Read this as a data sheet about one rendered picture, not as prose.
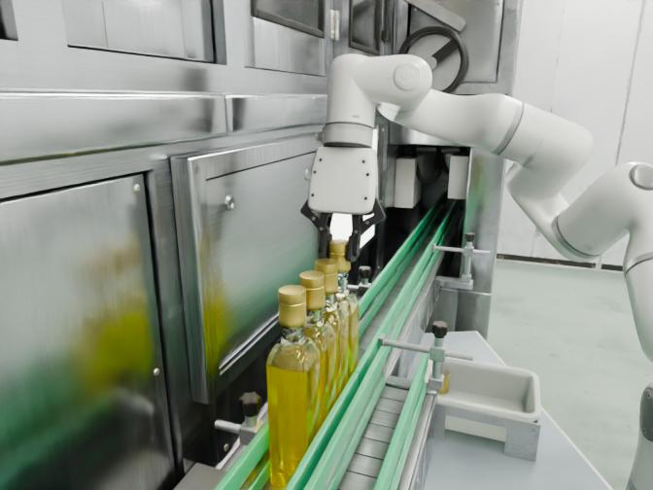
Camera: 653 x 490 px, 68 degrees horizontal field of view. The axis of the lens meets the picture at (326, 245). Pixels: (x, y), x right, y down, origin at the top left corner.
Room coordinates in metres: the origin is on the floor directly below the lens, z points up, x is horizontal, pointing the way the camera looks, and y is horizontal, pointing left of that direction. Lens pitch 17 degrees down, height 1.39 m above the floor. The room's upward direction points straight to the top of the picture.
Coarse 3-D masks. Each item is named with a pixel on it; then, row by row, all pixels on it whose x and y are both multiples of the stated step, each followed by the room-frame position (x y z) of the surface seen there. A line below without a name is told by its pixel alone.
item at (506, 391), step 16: (448, 368) 0.95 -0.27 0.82; (464, 368) 0.94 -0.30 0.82; (480, 368) 0.93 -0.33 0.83; (496, 368) 0.92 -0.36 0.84; (512, 368) 0.91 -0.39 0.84; (464, 384) 0.94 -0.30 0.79; (480, 384) 0.93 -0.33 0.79; (496, 384) 0.92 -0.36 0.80; (512, 384) 0.90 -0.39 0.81; (528, 384) 0.89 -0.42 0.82; (448, 400) 0.80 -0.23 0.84; (464, 400) 0.90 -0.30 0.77; (480, 400) 0.90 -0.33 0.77; (496, 400) 0.90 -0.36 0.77; (512, 400) 0.90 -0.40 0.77; (528, 400) 0.87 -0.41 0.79; (512, 416) 0.76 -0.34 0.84; (528, 416) 0.75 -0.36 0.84
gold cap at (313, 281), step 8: (304, 272) 0.62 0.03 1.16; (312, 272) 0.62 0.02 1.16; (320, 272) 0.62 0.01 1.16; (304, 280) 0.60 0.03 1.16; (312, 280) 0.60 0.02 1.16; (320, 280) 0.60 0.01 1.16; (312, 288) 0.60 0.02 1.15; (320, 288) 0.60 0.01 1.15; (312, 296) 0.60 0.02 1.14; (320, 296) 0.60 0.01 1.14; (312, 304) 0.60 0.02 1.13; (320, 304) 0.60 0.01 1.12
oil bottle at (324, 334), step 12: (324, 324) 0.61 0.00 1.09; (312, 336) 0.59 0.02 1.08; (324, 336) 0.59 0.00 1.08; (324, 348) 0.58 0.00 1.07; (324, 360) 0.58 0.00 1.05; (324, 372) 0.58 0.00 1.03; (324, 384) 0.58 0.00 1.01; (324, 396) 0.58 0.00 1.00; (324, 408) 0.58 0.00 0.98; (324, 420) 0.58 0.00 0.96
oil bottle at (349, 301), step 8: (336, 296) 0.71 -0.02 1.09; (344, 296) 0.71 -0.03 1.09; (352, 296) 0.72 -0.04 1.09; (344, 304) 0.69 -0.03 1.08; (352, 304) 0.70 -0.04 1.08; (352, 312) 0.69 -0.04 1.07; (352, 320) 0.69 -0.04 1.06; (352, 328) 0.70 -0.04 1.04; (352, 336) 0.70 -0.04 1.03; (352, 344) 0.70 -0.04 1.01; (352, 352) 0.70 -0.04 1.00; (352, 360) 0.70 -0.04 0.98; (352, 368) 0.70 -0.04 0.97
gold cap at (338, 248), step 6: (330, 240) 0.73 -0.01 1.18; (336, 240) 0.73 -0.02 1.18; (342, 240) 0.73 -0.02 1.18; (330, 246) 0.71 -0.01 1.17; (336, 246) 0.70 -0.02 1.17; (342, 246) 0.70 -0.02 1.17; (330, 252) 0.71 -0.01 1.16; (336, 252) 0.70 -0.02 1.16; (342, 252) 0.70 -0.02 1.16; (330, 258) 0.71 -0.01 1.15; (336, 258) 0.70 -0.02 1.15; (342, 258) 0.70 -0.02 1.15; (342, 264) 0.70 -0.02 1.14; (348, 264) 0.71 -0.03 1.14; (342, 270) 0.70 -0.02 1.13; (348, 270) 0.71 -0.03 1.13
